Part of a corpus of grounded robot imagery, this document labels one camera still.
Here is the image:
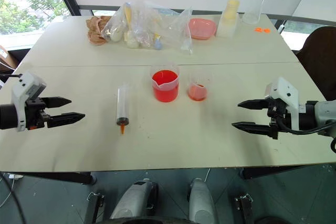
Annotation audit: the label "pink plastic bowl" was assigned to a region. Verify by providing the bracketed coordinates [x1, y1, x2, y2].
[188, 17, 218, 41]

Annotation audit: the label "blue and yellow toy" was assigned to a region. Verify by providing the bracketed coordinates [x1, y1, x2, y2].
[153, 33, 164, 51]

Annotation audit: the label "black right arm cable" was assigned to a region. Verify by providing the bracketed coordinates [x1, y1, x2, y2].
[275, 115, 336, 154]

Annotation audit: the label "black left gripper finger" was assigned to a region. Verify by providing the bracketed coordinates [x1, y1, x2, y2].
[47, 112, 86, 129]
[42, 97, 72, 110]

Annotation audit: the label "grey robot leg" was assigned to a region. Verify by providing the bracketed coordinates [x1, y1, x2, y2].
[187, 178, 219, 224]
[109, 178, 159, 221]

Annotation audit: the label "stacked yellow white plastic cups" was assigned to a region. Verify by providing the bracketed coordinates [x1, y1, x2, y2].
[215, 0, 241, 38]

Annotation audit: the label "white floor cable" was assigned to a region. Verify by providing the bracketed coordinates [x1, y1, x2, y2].
[0, 173, 22, 209]

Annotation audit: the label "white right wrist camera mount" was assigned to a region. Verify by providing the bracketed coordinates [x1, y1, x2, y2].
[265, 77, 300, 132]

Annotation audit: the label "yellow bottle in bag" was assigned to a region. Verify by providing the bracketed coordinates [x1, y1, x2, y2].
[123, 2, 134, 32]

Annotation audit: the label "clear syringe with orange tip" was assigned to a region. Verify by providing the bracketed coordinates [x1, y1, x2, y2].
[115, 83, 131, 136]

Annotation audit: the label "small cup of red liquid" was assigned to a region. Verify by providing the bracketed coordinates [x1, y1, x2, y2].
[186, 73, 213, 102]

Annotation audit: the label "grey right robot leg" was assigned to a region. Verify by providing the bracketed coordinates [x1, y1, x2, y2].
[187, 178, 219, 224]

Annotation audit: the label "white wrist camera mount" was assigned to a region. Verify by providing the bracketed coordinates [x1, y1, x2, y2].
[10, 71, 47, 133]
[265, 77, 300, 132]

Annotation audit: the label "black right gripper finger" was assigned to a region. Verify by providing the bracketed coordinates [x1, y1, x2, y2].
[231, 121, 273, 137]
[237, 99, 270, 111]

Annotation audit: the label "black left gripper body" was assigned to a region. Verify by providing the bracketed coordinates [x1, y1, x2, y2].
[24, 97, 52, 131]

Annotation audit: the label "small clear plastic bag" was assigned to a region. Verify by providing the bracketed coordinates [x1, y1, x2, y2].
[167, 7, 194, 56]

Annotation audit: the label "empty clear measuring beaker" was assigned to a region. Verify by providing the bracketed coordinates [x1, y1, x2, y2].
[241, 0, 267, 25]

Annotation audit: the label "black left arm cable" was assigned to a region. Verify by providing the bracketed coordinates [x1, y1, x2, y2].
[0, 72, 22, 81]

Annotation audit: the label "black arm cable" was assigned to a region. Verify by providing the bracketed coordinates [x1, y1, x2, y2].
[275, 115, 336, 154]
[0, 72, 22, 81]

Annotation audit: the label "large beaker of red liquid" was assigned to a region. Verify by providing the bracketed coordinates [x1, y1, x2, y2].
[150, 62, 181, 103]

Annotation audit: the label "dark brown chair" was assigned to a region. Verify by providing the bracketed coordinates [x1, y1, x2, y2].
[295, 26, 336, 102]

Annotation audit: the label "black table frame bar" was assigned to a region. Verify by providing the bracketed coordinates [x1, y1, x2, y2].
[0, 172, 97, 186]
[240, 165, 317, 180]

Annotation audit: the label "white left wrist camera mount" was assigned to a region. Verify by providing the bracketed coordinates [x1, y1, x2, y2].
[10, 71, 47, 133]

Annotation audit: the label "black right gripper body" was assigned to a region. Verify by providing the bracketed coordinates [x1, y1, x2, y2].
[267, 98, 287, 140]

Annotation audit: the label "cardboard box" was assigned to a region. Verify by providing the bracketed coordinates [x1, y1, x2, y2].
[0, 45, 20, 76]

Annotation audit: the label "large clear plastic bag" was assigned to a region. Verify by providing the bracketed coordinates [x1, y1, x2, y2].
[101, 0, 170, 51]

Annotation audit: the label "brown crumpled cloth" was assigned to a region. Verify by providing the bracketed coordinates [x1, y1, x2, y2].
[86, 15, 112, 47]

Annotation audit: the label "grey left robot leg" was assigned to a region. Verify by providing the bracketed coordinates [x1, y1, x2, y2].
[109, 178, 159, 221]

